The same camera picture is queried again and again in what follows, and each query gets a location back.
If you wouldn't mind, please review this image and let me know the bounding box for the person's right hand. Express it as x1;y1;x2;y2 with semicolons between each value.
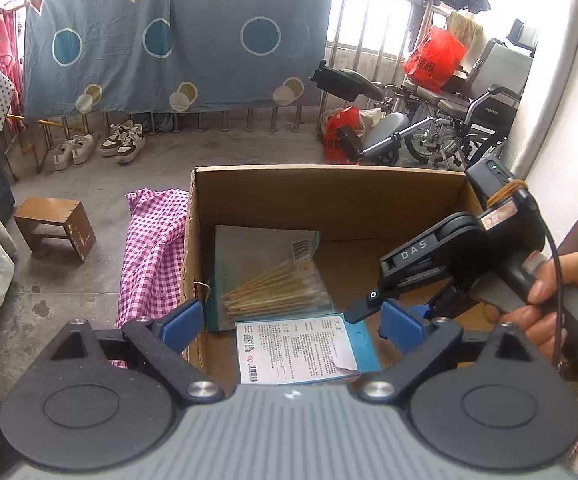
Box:
484;252;578;361

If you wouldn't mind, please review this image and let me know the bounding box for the blue patterned hanging sheet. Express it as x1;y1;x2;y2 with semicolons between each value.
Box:
24;0;331;118

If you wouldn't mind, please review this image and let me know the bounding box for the pink hanging garment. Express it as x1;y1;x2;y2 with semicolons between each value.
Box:
0;8;24;115

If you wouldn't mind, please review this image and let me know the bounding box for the blue white medicine box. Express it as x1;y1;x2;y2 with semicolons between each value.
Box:
236;314;380;386

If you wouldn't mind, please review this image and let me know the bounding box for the small wooden stool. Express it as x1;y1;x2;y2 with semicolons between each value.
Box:
14;197;96;261

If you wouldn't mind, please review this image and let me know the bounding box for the magenta checkered tablecloth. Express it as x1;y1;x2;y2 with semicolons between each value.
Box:
108;187;191;369

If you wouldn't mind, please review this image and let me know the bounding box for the red plastic bag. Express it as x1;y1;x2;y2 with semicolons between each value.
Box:
321;106;364;164
404;26;467;93

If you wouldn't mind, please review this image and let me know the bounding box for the wheelchair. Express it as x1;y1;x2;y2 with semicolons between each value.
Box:
311;20;537;168

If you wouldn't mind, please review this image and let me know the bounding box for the cotton swab bag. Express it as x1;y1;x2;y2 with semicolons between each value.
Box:
205;226;336;332

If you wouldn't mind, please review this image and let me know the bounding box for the brown cardboard box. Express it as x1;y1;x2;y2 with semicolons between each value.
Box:
180;164;500;396

